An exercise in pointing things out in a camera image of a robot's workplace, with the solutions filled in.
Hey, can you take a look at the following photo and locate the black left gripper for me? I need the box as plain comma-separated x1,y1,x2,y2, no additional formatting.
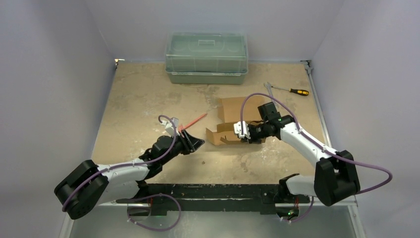
160,129,204,165

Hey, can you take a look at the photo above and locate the brown cardboard box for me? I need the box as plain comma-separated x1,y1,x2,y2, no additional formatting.
206,95,265,146

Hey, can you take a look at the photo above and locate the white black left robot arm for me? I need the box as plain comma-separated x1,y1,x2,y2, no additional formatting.
53,130,205,220

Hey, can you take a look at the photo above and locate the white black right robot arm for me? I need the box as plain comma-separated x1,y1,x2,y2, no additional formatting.
234,103,361,206

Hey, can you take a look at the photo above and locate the silver open-end wrench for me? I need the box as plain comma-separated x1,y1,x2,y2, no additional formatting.
264,82,279,108

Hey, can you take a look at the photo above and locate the green clear-lid plastic toolbox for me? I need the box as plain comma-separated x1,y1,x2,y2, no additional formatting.
165,32,249,85

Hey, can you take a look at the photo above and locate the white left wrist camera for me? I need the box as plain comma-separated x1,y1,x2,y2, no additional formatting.
161,117,179,136

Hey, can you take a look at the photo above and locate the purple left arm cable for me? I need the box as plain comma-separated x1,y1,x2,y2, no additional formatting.
61,115,178,213

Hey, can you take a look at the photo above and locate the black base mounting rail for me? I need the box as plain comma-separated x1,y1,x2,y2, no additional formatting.
115,182,311,217

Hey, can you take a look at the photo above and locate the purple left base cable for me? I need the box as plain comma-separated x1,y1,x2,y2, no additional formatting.
126,192,182,232

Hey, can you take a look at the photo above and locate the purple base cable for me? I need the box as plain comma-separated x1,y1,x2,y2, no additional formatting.
279,195,315,224
126,192,182,232

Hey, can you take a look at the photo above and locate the black yellow handled screwdriver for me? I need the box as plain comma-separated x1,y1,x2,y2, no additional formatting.
271,86,310,96

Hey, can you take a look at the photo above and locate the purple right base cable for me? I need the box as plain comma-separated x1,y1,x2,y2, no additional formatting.
279,195,315,224

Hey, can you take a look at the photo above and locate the grey corner cable conduit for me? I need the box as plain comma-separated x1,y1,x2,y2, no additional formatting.
301,60,332,145

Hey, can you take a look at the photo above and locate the aluminium frame extrusion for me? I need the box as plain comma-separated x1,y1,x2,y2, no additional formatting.
98,183,358,208

